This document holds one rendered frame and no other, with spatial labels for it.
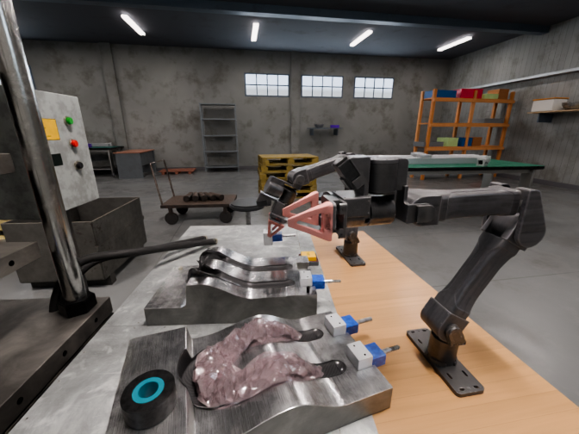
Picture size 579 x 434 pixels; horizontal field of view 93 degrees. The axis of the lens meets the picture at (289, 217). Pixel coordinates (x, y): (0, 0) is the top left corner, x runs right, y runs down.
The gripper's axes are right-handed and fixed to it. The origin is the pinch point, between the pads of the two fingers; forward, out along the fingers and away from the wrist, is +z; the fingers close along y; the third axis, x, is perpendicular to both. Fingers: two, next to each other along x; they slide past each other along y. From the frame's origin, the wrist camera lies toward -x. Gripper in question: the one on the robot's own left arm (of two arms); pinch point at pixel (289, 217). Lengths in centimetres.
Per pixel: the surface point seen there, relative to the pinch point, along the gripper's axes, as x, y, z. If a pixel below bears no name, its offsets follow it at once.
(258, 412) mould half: 30.5, 12.5, 8.5
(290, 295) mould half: 30.7, -20.4, -3.0
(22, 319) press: 39, -37, 79
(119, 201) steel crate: 55, -275, 147
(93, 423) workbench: 38, 3, 40
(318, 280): 29.4, -24.8, -12.5
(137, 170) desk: 88, -818, 314
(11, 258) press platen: 15, -29, 69
